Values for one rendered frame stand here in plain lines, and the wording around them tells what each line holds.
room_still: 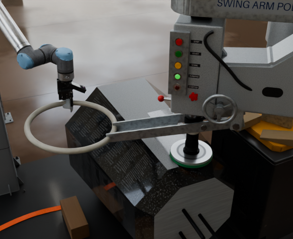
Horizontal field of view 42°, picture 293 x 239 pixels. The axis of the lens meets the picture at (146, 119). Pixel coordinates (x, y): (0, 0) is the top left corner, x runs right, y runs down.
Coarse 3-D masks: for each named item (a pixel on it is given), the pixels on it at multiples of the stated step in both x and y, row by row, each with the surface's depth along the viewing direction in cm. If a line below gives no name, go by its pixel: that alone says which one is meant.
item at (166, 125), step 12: (132, 120) 202; (144, 120) 200; (156, 120) 198; (168, 120) 196; (180, 120) 195; (120, 132) 194; (132, 132) 192; (144, 132) 190; (156, 132) 188; (168, 132) 187; (180, 132) 185; (192, 132) 183
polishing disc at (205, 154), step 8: (176, 144) 201; (184, 144) 201; (200, 144) 201; (176, 152) 195; (200, 152) 195; (208, 152) 195; (176, 160) 191; (184, 160) 190; (192, 160) 190; (200, 160) 190; (208, 160) 191
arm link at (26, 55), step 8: (0, 8) 206; (0, 16) 205; (8, 16) 207; (0, 24) 205; (8, 24) 205; (16, 24) 209; (8, 32) 204; (16, 32) 205; (8, 40) 207; (16, 40) 204; (24, 40) 205; (16, 48) 204; (24, 48) 203; (32, 48) 206; (24, 56) 200; (32, 56) 203; (40, 56) 206; (24, 64) 203; (32, 64) 204; (40, 64) 209
